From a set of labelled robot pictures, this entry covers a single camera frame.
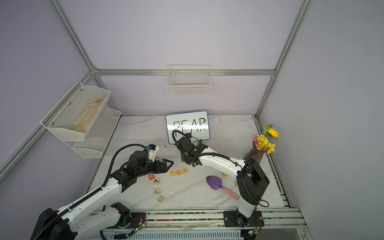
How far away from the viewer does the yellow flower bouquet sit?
2.48ft

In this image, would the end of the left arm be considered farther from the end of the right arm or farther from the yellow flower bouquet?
the yellow flower bouquet

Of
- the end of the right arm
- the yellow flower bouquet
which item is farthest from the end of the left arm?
the yellow flower bouquet
